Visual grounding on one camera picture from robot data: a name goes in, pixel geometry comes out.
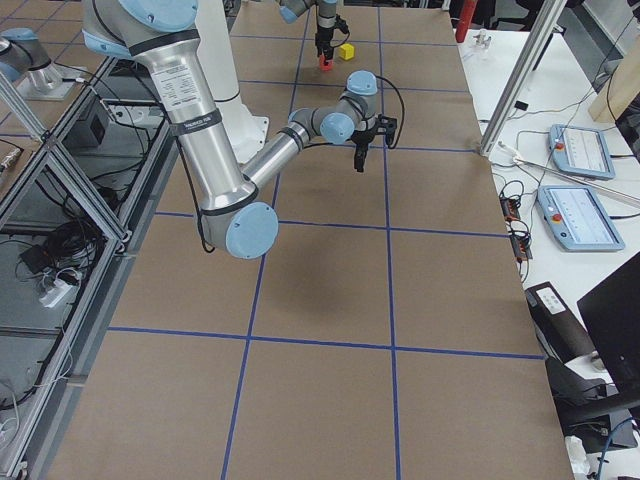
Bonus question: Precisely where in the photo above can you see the white pedestal column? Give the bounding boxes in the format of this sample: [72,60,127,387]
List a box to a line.
[195,0,269,164]

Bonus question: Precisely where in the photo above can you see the teach pendant tablet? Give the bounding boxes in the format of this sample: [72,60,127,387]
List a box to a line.
[549,124,616,180]
[536,185,625,252]

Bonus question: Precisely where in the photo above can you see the aluminium frame post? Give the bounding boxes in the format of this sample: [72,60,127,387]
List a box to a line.
[478,0,567,157]

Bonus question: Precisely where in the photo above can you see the far teach pendant tablet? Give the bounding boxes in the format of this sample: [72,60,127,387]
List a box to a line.
[549,124,616,180]

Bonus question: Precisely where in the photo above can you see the near teach pendant tablet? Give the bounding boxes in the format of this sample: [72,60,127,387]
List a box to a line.
[536,185,625,252]

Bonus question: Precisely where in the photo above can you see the red cube block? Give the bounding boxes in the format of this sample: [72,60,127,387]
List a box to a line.
[319,56,334,72]

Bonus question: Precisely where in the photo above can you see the orange circuit board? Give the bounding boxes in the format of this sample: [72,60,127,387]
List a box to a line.
[500,196,532,263]

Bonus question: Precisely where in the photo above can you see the black monitor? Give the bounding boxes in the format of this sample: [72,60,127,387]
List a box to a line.
[577,254,639,388]

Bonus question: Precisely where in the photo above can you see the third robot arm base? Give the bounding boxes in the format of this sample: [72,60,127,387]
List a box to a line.
[1,27,75,101]

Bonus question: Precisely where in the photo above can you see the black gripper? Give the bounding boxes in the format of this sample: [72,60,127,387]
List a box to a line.
[351,127,377,173]
[315,27,334,67]

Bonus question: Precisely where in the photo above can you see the yellow cube block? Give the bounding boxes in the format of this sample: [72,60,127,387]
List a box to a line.
[337,43,355,61]

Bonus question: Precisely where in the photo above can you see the white power strip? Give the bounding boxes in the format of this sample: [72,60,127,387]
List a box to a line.
[39,279,72,308]

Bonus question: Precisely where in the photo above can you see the red fire extinguisher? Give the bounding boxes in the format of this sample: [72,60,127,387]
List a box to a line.
[455,0,477,43]

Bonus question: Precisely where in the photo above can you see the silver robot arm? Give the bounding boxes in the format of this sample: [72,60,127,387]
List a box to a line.
[278,0,337,71]
[82,1,378,259]

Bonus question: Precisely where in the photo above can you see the black box device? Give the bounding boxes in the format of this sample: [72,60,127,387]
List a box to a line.
[525,282,596,363]

